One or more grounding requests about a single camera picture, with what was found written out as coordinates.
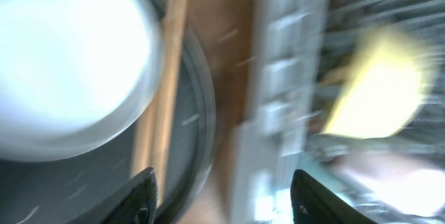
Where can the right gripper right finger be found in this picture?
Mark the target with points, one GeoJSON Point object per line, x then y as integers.
{"type": "Point", "coordinates": [312, 203]}

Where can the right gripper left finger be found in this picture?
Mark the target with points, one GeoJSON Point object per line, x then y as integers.
{"type": "Point", "coordinates": [134, 203]}

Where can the blue cup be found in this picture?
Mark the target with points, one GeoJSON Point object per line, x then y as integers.
{"type": "Point", "coordinates": [270, 199]}

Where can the wooden chopstick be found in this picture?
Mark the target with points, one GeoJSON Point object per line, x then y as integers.
{"type": "Point", "coordinates": [143, 142]}
{"type": "Point", "coordinates": [174, 24]}

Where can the yellow bowl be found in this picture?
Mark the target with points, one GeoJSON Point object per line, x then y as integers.
{"type": "Point", "coordinates": [384, 87]}

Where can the grey plate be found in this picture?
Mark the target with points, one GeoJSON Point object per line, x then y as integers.
{"type": "Point", "coordinates": [74, 73]}

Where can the pink cup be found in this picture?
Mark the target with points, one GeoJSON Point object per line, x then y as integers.
{"type": "Point", "coordinates": [406, 183]}

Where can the grey dishwasher rack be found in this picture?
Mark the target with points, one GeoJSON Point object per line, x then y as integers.
{"type": "Point", "coordinates": [301, 53]}

